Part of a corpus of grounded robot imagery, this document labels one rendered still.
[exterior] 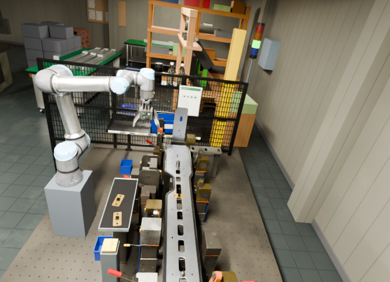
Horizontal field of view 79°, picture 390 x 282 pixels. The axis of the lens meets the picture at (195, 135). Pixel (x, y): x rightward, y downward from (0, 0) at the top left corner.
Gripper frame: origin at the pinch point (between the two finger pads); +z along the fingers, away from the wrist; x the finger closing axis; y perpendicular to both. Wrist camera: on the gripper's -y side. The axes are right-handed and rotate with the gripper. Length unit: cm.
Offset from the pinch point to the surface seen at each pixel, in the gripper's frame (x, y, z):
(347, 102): 180, -68, -7
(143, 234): 4, 47, 36
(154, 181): 7.1, 9.2, 33.4
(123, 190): -9.6, 24.7, 27.9
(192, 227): 31, 36, 45
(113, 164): -35, -61, 73
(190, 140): 35, -60, 41
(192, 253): 30, 52, 45
